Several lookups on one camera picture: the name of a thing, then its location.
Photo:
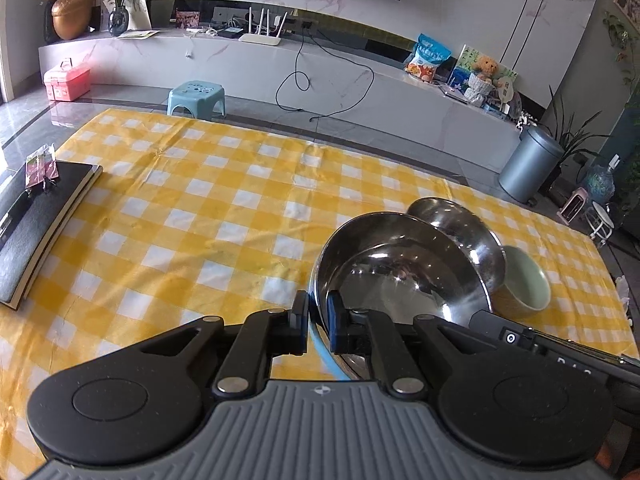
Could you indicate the flat paper sheets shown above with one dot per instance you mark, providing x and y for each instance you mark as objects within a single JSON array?
[{"x": 139, "y": 35}]

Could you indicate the white sketch card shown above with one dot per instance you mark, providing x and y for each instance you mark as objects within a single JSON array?
[{"x": 139, "y": 12}]

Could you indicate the white router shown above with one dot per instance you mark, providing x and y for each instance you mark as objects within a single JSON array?
[{"x": 260, "y": 37}]

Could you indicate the gold acorn-shaped vase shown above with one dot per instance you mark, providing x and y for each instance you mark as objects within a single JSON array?
[{"x": 72, "y": 15}]

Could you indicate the small pink appliance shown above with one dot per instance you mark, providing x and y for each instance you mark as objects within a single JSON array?
[{"x": 572, "y": 205}]

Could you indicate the trailing green vine plant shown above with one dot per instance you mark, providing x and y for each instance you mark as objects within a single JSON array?
[{"x": 620, "y": 35}]

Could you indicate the white marble cabinet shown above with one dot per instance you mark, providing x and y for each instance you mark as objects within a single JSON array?
[{"x": 250, "y": 67}]

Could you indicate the blue water bottle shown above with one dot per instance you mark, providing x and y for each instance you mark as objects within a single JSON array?
[{"x": 600, "y": 182}]

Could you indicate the green painted picture board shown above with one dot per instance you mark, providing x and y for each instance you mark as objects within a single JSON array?
[{"x": 467, "y": 55}]

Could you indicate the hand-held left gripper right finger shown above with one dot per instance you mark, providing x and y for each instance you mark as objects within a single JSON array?
[{"x": 336, "y": 325}]

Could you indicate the teddy bear in white wrap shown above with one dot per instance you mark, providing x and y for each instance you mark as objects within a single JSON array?
[{"x": 482, "y": 80}]

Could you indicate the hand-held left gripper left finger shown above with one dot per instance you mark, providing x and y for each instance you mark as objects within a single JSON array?
[{"x": 301, "y": 325}]

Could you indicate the black pen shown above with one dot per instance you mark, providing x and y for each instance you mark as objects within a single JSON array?
[{"x": 5, "y": 221}]

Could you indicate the potted long-leaf plant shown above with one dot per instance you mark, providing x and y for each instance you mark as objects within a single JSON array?
[{"x": 570, "y": 145}]

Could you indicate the green ceramic bowl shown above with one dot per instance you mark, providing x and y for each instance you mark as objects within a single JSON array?
[{"x": 527, "y": 280}]

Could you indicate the white round stand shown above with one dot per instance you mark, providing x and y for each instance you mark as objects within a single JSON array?
[{"x": 600, "y": 217}]

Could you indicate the blue steel-lined bowl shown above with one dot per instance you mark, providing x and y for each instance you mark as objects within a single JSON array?
[{"x": 390, "y": 270}]

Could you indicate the grey metal trash can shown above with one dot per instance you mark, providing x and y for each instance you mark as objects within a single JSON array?
[{"x": 527, "y": 165}]

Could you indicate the black set-top box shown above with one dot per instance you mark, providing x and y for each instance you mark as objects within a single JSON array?
[{"x": 230, "y": 33}]

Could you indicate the black notebook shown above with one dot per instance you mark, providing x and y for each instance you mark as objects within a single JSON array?
[{"x": 45, "y": 230}]

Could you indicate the pink foil packets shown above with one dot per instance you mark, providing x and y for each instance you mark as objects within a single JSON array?
[{"x": 40, "y": 167}]

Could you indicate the round paper fan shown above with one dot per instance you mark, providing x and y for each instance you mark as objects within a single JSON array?
[{"x": 505, "y": 92}]

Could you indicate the pink photo card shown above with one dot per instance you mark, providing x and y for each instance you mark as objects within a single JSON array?
[{"x": 188, "y": 19}]

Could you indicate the yellow checked tablecloth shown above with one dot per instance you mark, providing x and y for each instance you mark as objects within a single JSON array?
[{"x": 200, "y": 220}]

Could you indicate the orange steel-lined bowl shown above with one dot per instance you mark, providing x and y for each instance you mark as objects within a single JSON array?
[{"x": 465, "y": 232}]

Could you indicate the pink storage box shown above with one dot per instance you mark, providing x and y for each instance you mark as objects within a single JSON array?
[{"x": 66, "y": 82}]

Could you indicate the blue plastic stool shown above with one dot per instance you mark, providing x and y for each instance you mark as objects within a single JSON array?
[{"x": 196, "y": 94}]

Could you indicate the blue snack bag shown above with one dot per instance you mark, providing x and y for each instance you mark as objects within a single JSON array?
[{"x": 427, "y": 57}]

